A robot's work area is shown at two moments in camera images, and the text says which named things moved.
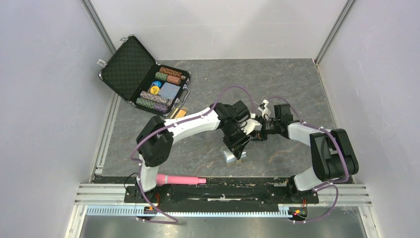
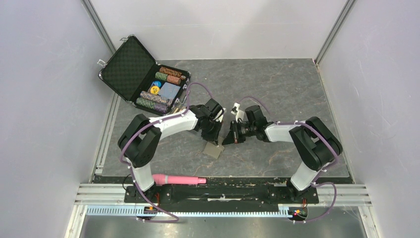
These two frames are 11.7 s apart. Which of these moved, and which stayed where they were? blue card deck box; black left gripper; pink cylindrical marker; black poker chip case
Moved: blue card deck box; black left gripper
Stayed: pink cylindrical marker; black poker chip case
